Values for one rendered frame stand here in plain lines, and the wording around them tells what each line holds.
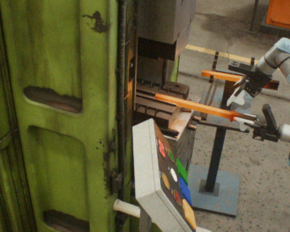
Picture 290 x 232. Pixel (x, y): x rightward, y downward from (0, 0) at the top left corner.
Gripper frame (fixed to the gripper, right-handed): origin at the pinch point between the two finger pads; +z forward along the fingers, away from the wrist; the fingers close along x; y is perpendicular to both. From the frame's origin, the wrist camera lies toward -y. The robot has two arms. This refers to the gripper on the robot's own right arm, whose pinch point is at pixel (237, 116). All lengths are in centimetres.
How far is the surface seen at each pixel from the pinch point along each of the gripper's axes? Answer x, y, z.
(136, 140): -52, -17, 27
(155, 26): -17, -42, 34
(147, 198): -75, -16, 14
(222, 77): 37.0, 3.4, 14.7
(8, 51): -43, -33, 83
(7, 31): -43, -42, 82
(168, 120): -12.4, 2.3, 27.9
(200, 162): 75, 101, 26
